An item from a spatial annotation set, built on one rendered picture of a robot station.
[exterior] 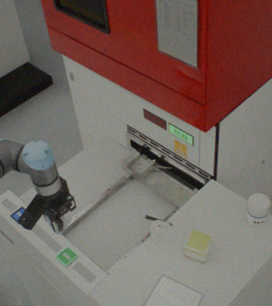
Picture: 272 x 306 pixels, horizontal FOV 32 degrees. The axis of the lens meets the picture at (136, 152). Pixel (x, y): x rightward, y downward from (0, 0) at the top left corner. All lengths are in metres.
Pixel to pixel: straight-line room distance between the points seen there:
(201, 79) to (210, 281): 0.62
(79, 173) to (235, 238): 0.76
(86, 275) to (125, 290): 0.14
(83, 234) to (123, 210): 0.18
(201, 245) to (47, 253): 0.52
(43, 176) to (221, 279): 0.64
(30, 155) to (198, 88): 0.55
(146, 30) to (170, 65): 0.13
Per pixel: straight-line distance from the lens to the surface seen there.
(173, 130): 1.79
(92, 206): 1.90
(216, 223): 1.68
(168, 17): 1.43
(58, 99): 3.80
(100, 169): 2.06
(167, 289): 1.54
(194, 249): 1.54
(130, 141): 2.05
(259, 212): 1.62
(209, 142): 1.69
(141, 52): 1.60
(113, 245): 1.82
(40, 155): 1.26
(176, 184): 1.89
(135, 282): 1.56
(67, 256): 1.65
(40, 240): 1.71
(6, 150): 1.32
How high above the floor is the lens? 2.32
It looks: 45 degrees down
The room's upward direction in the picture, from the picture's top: 7 degrees counter-clockwise
